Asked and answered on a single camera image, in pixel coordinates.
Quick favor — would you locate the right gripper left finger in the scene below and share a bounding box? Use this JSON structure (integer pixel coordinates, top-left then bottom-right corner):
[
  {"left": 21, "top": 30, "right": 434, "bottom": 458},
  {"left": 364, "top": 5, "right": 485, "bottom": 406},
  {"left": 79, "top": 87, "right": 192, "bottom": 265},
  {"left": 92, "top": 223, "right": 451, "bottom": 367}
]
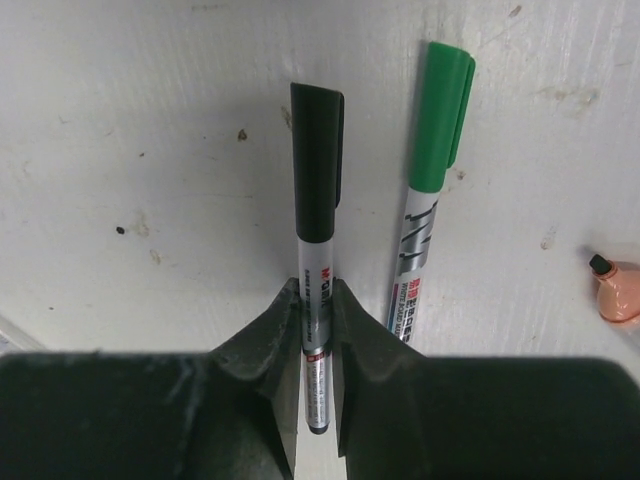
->
[{"left": 1, "top": 279, "right": 300, "bottom": 479}]

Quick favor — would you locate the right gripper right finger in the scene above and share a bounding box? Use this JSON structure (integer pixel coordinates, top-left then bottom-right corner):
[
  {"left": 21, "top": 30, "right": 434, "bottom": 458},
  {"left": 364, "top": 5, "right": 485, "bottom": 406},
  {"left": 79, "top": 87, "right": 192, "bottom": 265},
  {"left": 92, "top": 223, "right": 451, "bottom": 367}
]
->
[{"left": 333, "top": 281, "right": 639, "bottom": 479}]

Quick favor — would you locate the black pen cap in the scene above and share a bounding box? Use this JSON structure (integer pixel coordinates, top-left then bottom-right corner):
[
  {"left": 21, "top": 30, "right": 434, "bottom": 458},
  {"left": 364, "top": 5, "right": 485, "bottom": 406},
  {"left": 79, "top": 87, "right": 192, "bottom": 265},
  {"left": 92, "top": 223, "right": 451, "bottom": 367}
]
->
[{"left": 290, "top": 83, "right": 345, "bottom": 243}]

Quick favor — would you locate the white black end pen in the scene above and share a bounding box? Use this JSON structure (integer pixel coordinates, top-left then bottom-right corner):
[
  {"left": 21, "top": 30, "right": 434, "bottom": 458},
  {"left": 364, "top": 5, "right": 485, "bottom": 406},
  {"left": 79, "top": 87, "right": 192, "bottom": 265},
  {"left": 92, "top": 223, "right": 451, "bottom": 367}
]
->
[{"left": 298, "top": 239, "right": 333, "bottom": 435}]

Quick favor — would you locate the white green end pen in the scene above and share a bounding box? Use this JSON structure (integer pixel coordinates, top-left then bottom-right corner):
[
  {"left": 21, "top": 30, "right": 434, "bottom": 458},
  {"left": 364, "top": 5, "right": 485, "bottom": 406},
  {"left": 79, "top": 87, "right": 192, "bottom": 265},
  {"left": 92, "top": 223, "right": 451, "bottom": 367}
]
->
[{"left": 387, "top": 188, "right": 439, "bottom": 343}]

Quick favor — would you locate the orange tip marker clear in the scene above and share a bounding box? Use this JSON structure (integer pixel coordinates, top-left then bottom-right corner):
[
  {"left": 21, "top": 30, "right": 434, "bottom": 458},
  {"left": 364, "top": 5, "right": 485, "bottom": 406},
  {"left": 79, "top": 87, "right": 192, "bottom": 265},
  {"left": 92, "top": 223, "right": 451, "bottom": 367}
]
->
[{"left": 589, "top": 253, "right": 639, "bottom": 325}]

